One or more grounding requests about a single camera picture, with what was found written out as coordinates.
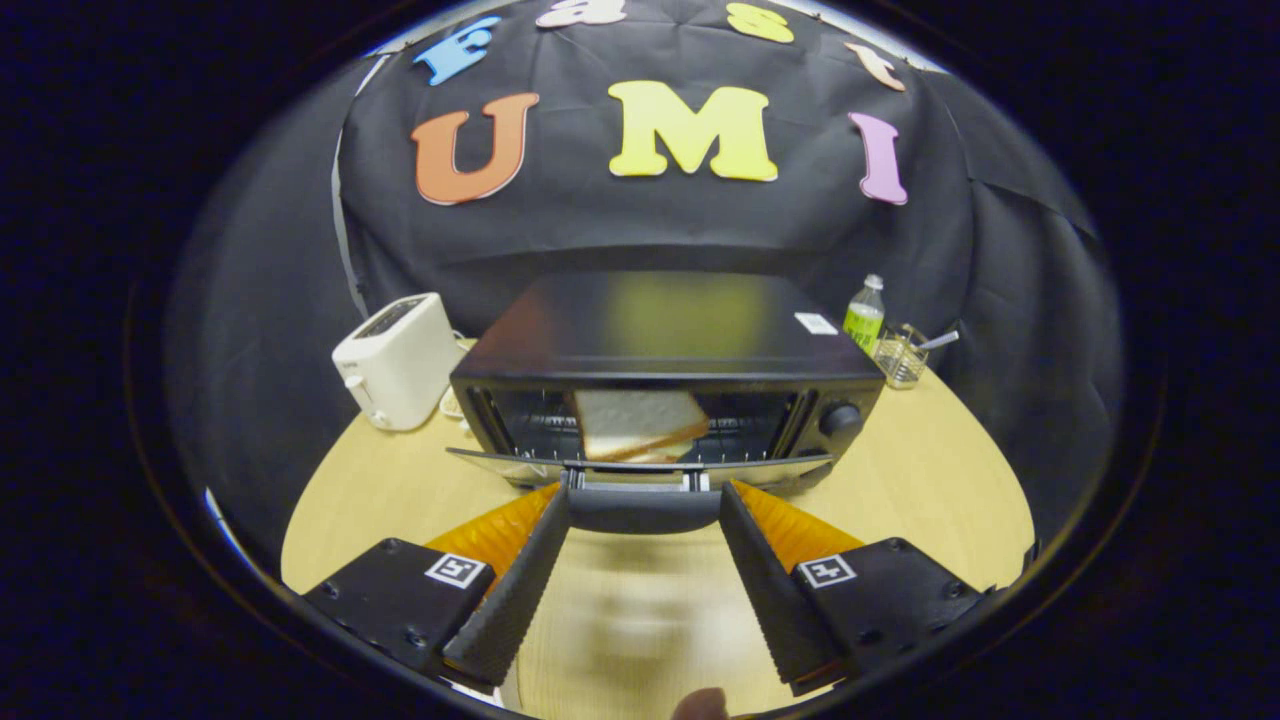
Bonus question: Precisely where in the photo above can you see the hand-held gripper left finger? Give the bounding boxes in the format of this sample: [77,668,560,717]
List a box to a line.
[303,482,571,691]

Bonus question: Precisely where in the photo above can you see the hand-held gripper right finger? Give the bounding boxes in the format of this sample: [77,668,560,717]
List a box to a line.
[718,480,991,696]

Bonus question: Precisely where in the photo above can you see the toast sandwich with lettuce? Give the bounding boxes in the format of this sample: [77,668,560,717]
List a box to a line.
[572,388,711,464]

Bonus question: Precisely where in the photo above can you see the black toaster oven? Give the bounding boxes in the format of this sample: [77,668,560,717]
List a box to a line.
[447,270,887,536]

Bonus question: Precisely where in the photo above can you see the white pop-up toaster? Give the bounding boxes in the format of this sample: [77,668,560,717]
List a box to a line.
[332,292,466,433]

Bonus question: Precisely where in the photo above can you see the clear bottle with green label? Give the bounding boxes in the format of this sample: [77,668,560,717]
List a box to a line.
[842,274,887,358]

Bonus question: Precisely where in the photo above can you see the black backdrop cloth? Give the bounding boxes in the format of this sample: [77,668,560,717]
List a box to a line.
[165,0,1126,571]

